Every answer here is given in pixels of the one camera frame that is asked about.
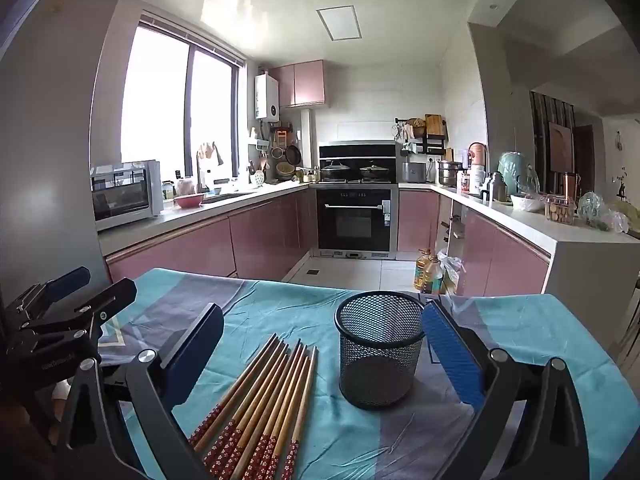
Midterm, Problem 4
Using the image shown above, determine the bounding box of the wooden chopstick red patterned end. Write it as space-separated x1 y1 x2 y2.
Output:
257 346 309 479
280 347 318 480
228 340 302 479
238 342 306 479
189 334 284 453
188 334 279 448
204 342 290 479
203 341 288 477

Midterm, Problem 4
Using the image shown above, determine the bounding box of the black mesh utensil cup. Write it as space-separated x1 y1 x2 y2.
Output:
334 290 424 411

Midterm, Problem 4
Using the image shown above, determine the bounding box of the kitchen window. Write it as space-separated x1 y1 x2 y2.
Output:
119 22 241 180

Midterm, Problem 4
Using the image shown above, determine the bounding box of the grey refrigerator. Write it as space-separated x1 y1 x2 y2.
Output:
1 0 118 302

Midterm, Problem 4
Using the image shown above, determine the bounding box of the white microwave oven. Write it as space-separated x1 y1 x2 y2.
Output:
90 159 164 232

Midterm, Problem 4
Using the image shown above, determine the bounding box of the yellow cooking oil bottle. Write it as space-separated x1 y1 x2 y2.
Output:
413 248 432 292

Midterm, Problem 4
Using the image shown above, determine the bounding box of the pink bowl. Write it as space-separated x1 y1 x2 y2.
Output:
175 193 204 209

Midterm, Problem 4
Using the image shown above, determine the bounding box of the teal grey tablecloth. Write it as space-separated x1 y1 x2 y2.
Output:
99 269 639 479

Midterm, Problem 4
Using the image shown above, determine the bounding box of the black built-in oven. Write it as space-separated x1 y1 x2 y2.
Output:
316 184 398 259

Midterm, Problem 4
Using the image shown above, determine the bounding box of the steel stock pot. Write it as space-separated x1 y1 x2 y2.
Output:
437 159 463 188

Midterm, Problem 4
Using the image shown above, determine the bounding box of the black range hood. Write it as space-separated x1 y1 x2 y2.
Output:
319 140 397 160

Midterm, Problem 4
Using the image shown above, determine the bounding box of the pink upper cabinet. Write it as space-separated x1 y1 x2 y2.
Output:
268 60 326 108

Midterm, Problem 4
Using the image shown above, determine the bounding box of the ceiling light panel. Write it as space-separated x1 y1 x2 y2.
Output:
317 6 362 41

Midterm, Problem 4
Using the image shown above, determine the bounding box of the black wall spice rack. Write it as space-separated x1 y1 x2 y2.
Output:
394 114 447 157

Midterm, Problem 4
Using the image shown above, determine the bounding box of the white wall water heater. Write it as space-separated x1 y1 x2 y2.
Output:
254 73 280 122

